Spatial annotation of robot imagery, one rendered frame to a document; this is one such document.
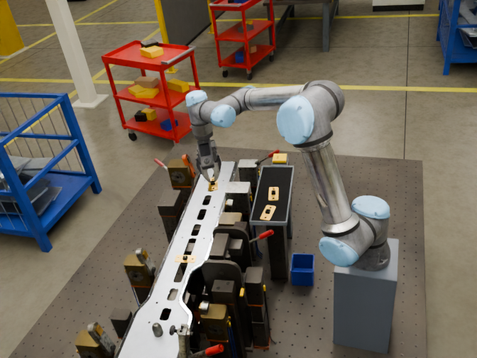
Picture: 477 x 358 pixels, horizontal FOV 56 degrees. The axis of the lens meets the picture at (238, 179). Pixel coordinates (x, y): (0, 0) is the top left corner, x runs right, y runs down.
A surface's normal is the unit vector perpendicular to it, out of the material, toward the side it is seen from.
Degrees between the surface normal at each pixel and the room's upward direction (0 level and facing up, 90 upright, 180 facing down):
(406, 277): 0
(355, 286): 90
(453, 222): 0
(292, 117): 83
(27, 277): 0
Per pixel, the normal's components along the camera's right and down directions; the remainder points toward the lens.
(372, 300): -0.30, 0.58
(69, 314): -0.11, -0.81
